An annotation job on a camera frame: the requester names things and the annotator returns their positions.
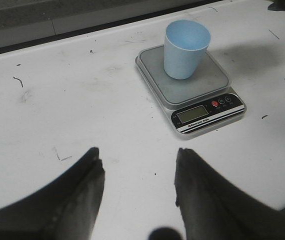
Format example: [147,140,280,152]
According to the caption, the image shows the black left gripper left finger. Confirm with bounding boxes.
[0,147,105,240]

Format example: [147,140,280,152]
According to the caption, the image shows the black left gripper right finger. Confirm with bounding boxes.
[174,148,285,240]

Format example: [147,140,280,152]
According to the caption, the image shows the light blue plastic cup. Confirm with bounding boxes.
[163,19,211,80]

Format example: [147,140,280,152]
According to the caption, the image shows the silver electronic kitchen scale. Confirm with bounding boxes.
[135,45,247,140]

